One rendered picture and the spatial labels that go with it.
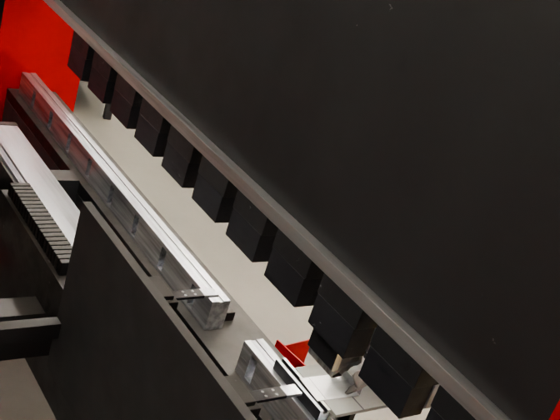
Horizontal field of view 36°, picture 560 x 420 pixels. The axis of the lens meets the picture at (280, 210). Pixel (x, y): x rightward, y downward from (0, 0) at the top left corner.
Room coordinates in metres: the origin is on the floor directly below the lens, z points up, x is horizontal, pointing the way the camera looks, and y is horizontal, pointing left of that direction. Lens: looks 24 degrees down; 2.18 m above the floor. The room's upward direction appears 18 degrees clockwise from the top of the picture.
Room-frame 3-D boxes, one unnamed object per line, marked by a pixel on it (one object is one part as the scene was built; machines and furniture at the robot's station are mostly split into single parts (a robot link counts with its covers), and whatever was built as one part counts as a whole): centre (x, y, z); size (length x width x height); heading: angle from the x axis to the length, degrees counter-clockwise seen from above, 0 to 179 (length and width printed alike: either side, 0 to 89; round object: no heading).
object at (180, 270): (2.68, 0.62, 0.92); 1.68 x 0.06 x 0.10; 40
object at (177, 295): (1.94, 0.20, 1.01); 0.26 x 0.12 x 0.05; 130
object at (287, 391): (1.63, -0.07, 1.01); 0.26 x 0.12 x 0.05; 130
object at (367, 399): (1.82, -0.31, 1.00); 0.26 x 0.18 x 0.01; 130
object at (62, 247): (2.05, 0.60, 1.02); 0.44 x 0.06 x 0.04; 40
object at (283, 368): (1.74, -0.18, 0.98); 0.20 x 0.03 x 0.03; 40
